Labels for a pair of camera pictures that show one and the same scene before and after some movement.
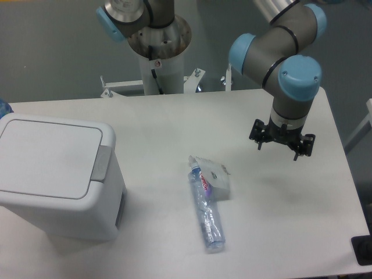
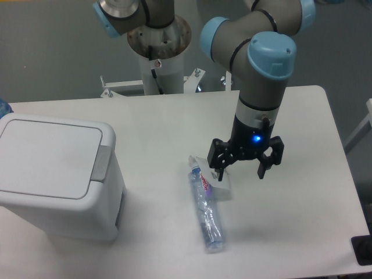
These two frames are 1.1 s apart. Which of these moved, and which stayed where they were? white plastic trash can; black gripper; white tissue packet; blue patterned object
Moved: black gripper
Stayed: white plastic trash can; blue patterned object; white tissue packet
